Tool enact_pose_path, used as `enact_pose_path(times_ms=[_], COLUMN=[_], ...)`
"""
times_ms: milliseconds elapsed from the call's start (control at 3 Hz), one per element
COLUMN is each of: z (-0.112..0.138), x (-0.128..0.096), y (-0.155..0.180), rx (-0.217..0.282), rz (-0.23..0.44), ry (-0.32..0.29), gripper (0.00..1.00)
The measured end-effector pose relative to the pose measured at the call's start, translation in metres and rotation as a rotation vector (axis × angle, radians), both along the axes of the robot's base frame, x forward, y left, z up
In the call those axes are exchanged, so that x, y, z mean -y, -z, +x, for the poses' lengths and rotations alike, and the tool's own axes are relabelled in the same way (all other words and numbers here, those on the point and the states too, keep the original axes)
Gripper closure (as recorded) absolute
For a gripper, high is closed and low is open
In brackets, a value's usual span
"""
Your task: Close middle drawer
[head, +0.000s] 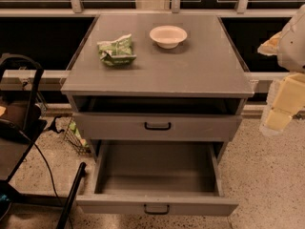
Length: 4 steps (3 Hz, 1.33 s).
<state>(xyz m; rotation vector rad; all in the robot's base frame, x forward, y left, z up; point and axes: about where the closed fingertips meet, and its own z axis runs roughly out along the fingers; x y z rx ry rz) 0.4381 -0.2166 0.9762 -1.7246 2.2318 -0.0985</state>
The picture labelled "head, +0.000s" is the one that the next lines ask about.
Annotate grey drawer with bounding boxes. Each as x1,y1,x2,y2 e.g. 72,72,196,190
76,141,238,217
71,95,244,143

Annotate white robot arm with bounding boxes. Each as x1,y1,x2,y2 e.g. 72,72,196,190
257,5,305,136

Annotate grey drawer cabinet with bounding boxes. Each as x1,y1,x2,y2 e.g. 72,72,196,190
61,13,254,157

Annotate grey top drawer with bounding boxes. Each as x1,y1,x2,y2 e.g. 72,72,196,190
71,95,244,143

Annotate white bowl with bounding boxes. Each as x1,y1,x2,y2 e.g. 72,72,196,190
150,26,188,49

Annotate green snack bag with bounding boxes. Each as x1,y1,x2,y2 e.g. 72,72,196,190
97,34,136,67

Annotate metal window railing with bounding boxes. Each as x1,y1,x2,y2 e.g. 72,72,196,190
1,0,304,90

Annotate black pole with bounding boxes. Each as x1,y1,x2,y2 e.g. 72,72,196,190
56,162,86,229

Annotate wire basket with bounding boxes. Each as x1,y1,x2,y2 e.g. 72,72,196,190
64,119,91,155

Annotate black cable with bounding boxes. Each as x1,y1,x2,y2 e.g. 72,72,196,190
18,129,74,229

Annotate black cart with handle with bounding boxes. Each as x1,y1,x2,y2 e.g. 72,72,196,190
0,53,46,219

